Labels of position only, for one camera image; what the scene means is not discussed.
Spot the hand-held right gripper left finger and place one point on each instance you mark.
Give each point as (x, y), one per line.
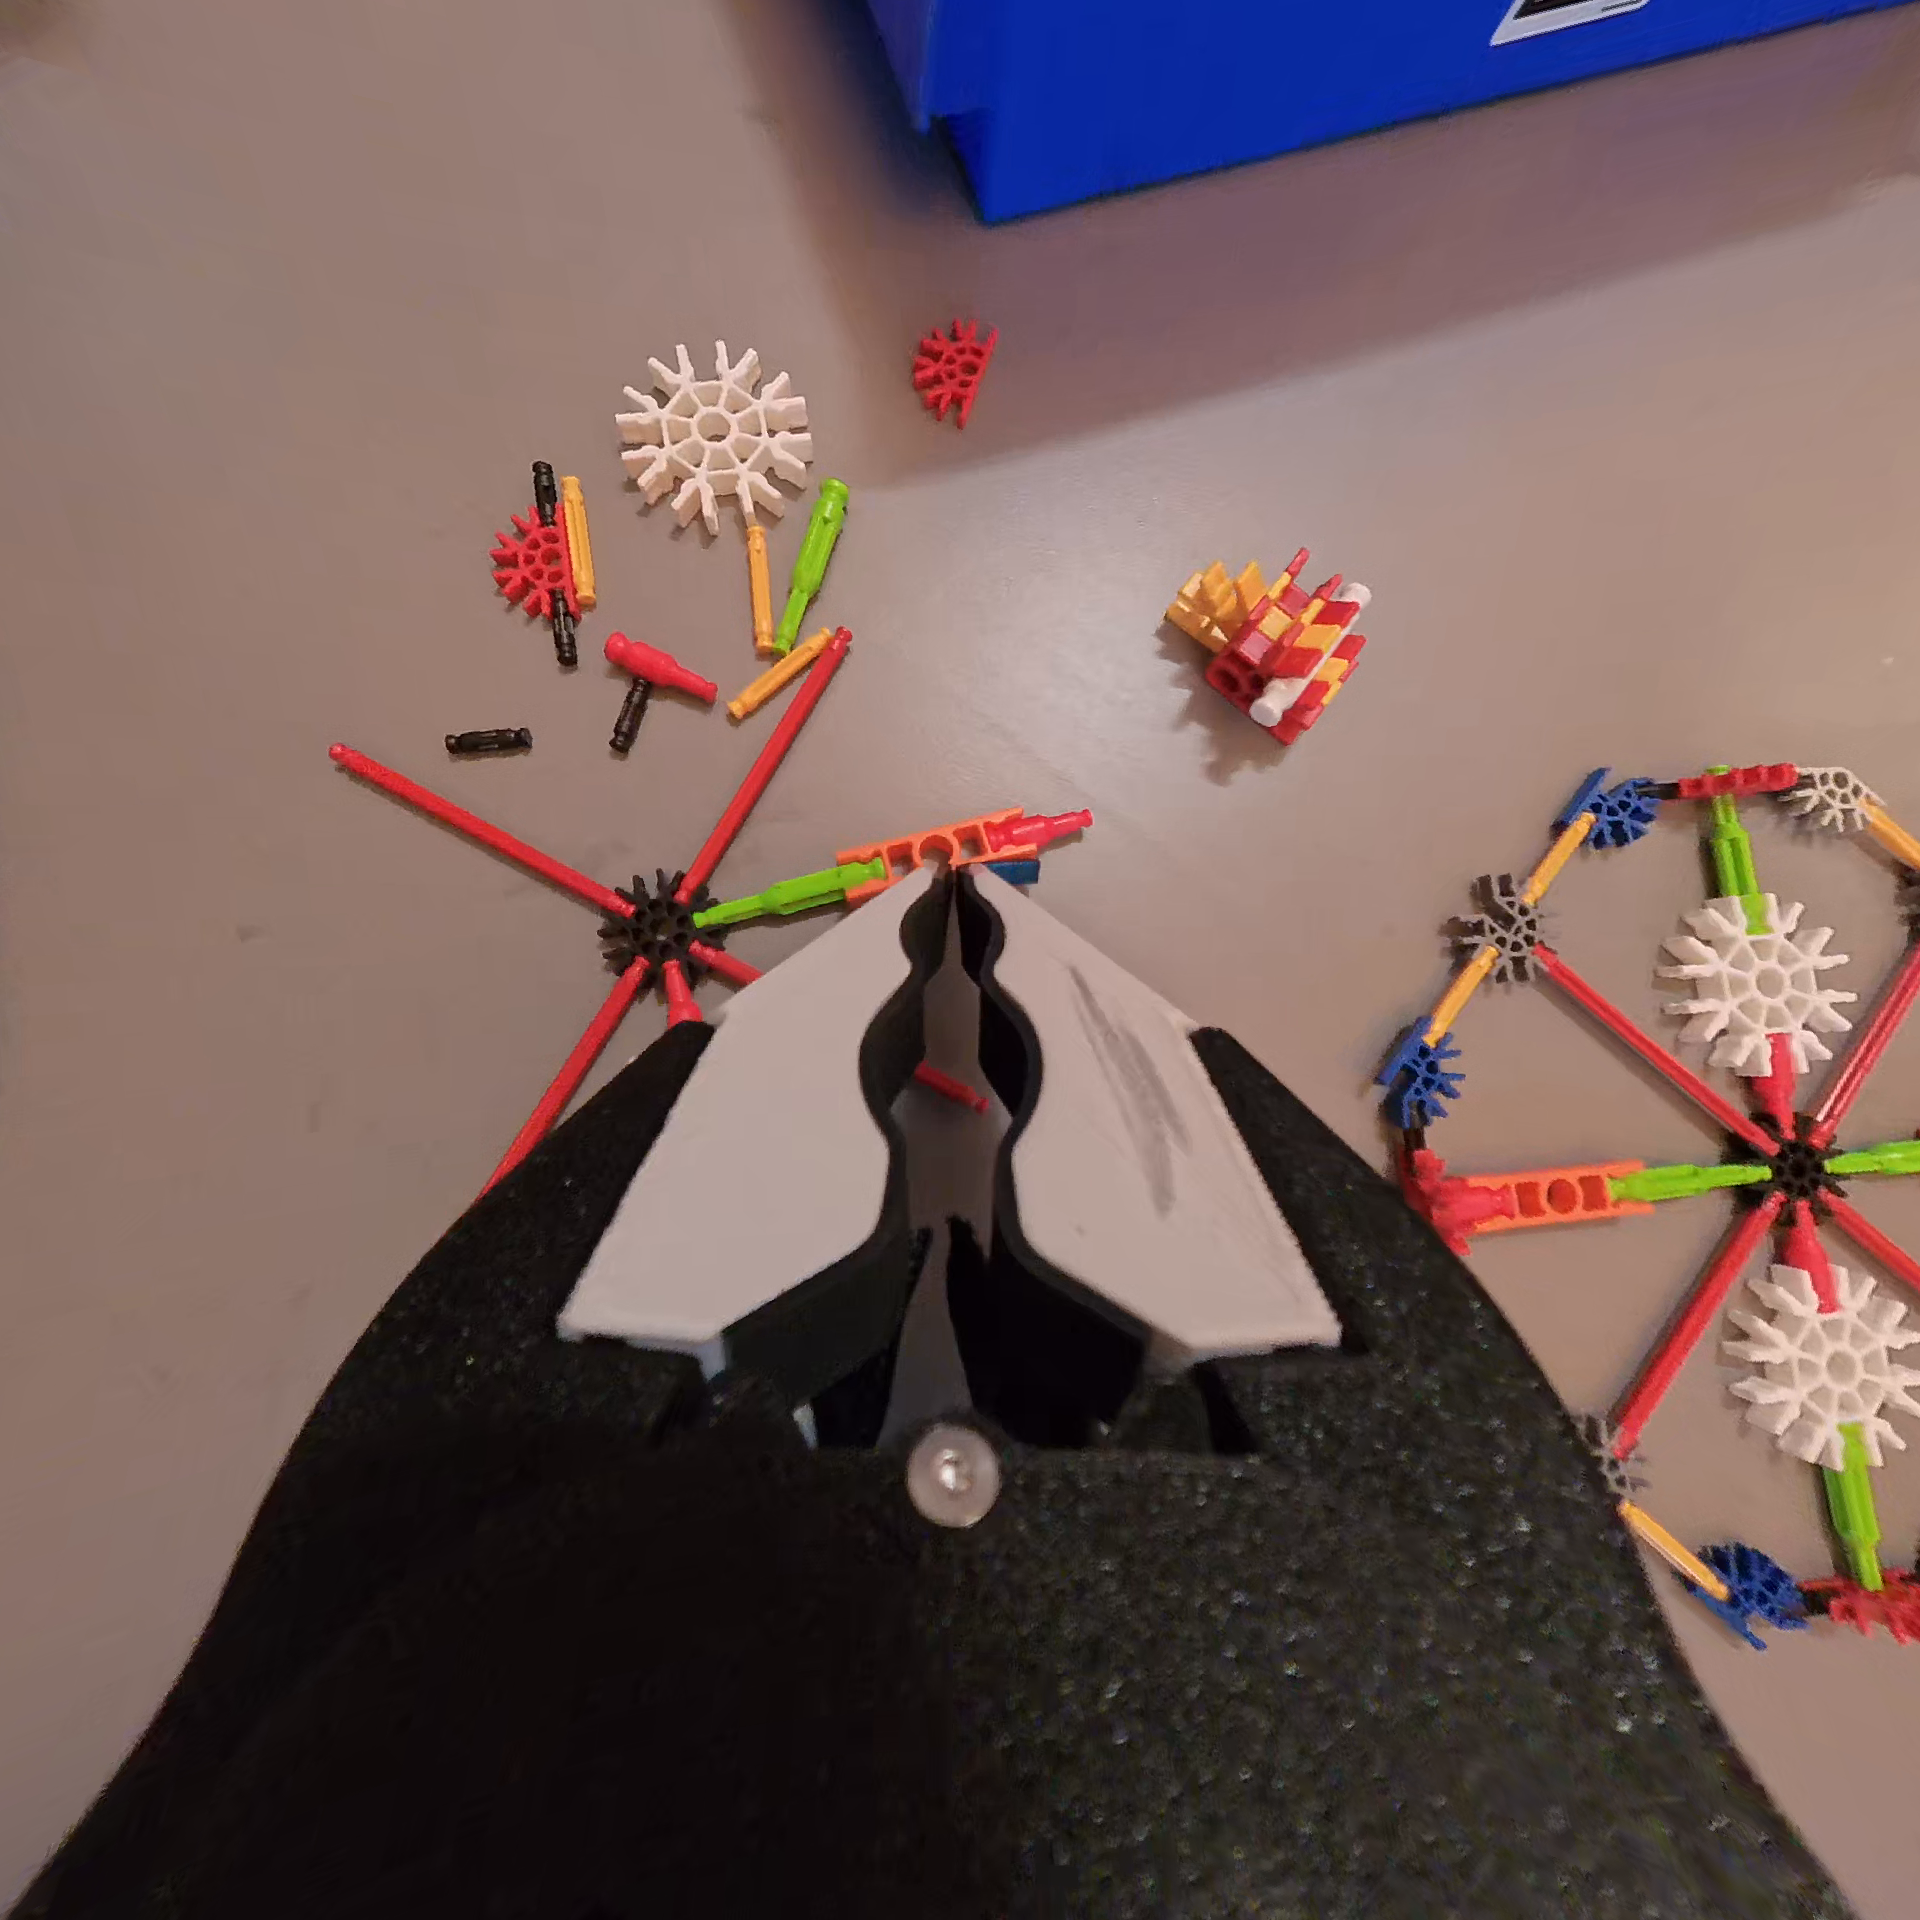
(755, 1167)

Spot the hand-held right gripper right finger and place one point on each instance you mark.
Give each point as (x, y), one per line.
(1152, 1179)

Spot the red spoked toy assembly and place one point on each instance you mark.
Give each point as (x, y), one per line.
(654, 933)

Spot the short black toy rod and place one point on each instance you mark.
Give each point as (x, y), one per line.
(484, 748)
(622, 717)

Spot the short red toy rod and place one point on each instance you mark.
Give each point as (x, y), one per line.
(654, 661)

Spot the yellow toy rod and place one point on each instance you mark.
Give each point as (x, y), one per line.
(578, 534)
(756, 588)
(782, 670)

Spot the blue plastic bin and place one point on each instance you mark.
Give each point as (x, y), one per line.
(1195, 108)

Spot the red yellow connector stack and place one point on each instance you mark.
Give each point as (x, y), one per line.
(1280, 646)

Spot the green toy rod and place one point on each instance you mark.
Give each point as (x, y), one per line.
(810, 534)

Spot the colourful toy wheel model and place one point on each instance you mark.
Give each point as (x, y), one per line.
(1753, 982)

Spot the red round toy connector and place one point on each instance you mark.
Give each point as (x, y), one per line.
(520, 561)

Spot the long black toy rod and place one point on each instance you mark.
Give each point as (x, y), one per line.
(546, 486)

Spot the large white snowflake connector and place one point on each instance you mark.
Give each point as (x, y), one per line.
(711, 431)

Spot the red half-round toy connector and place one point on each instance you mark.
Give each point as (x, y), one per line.
(950, 374)

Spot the white printed marker sticker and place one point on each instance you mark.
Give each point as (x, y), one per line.
(1558, 16)

